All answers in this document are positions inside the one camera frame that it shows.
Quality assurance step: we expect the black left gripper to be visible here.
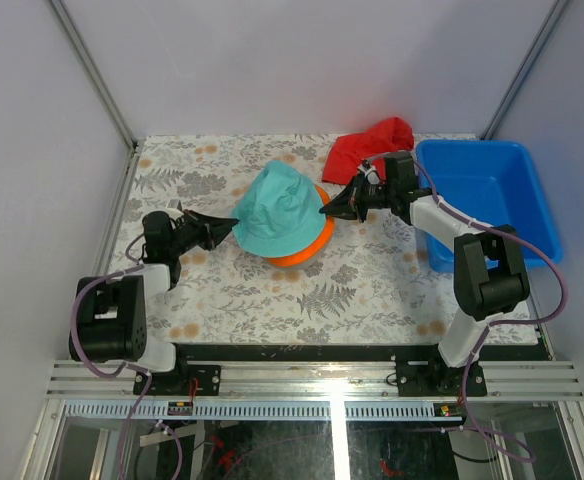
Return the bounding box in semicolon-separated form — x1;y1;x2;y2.
169;208;239;257

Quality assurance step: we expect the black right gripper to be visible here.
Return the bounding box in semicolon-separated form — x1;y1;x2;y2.
320;172;396;224

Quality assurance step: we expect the orange hat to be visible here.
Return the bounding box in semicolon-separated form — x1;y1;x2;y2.
267;183;335;269

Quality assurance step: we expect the red cloth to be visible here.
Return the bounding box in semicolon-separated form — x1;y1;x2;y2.
321;117;415;185

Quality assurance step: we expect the teal bucket hat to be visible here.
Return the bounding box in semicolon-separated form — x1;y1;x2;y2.
231;160;326;258

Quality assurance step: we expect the grey bucket hat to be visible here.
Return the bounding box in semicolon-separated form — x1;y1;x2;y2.
267;241;329;270

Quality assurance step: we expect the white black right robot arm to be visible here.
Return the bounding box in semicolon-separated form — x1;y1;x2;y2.
204;151;529;395

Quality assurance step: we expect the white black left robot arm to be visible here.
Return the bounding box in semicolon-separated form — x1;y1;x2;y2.
69;209;238;395

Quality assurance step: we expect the floral patterned table mat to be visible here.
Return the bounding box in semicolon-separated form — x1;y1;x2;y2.
110;134;457;345

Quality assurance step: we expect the blue plastic bin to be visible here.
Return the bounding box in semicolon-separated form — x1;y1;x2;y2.
416;140;563;263

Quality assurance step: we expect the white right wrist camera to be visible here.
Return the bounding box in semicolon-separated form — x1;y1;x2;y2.
360;160;381;185

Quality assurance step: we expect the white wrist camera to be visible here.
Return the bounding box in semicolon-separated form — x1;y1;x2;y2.
165;200;183;220
360;160;381;185

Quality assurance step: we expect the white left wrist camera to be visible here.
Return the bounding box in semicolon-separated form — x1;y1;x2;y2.
165;200;183;220

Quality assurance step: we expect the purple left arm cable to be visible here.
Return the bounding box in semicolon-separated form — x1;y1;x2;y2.
69;232;185;480

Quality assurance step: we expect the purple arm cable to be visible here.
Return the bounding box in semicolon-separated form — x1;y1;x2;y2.
69;232;185;480
361;154;568;461

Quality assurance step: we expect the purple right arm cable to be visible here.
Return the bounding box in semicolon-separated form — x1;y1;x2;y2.
361;154;568;461

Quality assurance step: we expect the aluminium mounting rail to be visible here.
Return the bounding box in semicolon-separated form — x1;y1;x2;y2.
46;360;584;402

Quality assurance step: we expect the white slotted cable duct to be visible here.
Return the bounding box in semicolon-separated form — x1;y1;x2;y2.
65;400;462;422

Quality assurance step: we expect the aluminium corner frame post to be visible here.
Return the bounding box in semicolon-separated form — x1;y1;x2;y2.
46;0;140;151

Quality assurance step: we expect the right aluminium corner post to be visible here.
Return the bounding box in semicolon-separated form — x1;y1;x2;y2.
479;0;573;140

